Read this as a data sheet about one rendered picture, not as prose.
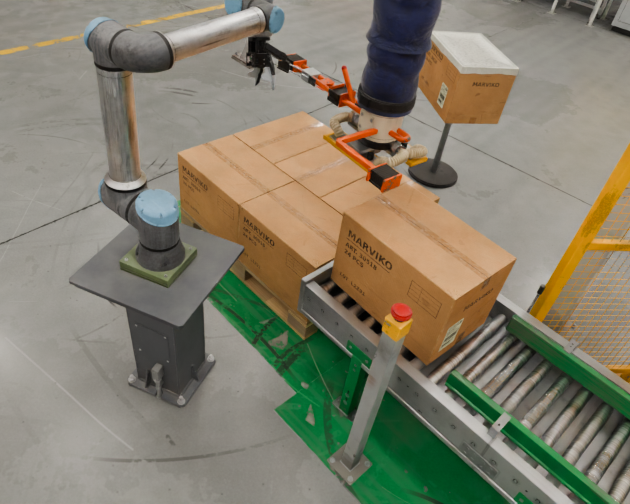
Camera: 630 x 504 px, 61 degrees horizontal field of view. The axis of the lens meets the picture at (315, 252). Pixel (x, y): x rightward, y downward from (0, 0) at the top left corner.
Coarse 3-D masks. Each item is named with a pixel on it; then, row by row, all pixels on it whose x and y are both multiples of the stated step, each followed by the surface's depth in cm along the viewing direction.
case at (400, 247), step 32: (416, 192) 237; (352, 224) 219; (384, 224) 217; (416, 224) 219; (448, 224) 222; (352, 256) 227; (384, 256) 211; (416, 256) 204; (448, 256) 207; (480, 256) 209; (512, 256) 211; (352, 288) 236; (384, 288) 218; (416, 288) 203; (448, 288) 193; (480, 288) 201; (416, 320) 210; (448, 320) 198; (480, 320) 230; (416, 352) 218
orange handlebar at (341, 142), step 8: (304, 64) 243; (320, 80) 231; (328, 80) 232; (320, 88) 231; (328, 88) 227; (352, 104) 219; (400, 128) 208; (344, 136) 198; (352, 136) 199; (360, 136) 202; (392, 136) 206; (400, 136) 204; (408, 136) 204; (336, 144) 196; (344, 144) 194; (352, 152) 191; (360, 160) 188; (368, 168) 186
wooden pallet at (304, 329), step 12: (204, 228) 324; (240, 264) 307; (240, 276) 313; (252, 276) 315; (252, 288) 308; (264, 288) 310; (264, 300) 303; (276, 300) 304; (276, 312) 298; (288, 312) 288; (288, 324) 293; (300, 324) 284; (312, 324) 284; (300, 336) 289
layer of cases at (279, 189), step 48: (240, 144) 324; (288, 144) 331; (192, 192) 316; (240, 192) 289; (288, 192) 294; (336, 192) 299; (384, 192) 305; (240, 240) 296; (288, 240) 264; (336, 240) 268; (288, 288) 278
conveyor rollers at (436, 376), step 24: (360, 312) 236; (480, 336) 231; (504, 336) 235; (456, 360) 220; (480, 360) 222; (504, 384) 216; (528, 384) 215; (552, 384) 219; (504, 408) 205; (576, 408) 209; (600, 408) 212; (552, 432) 200; (624, 432) 204; (528, 456) 192; (576, 456) 194; (600, 456) 196; (552, 480) 186; (624, 480) 189
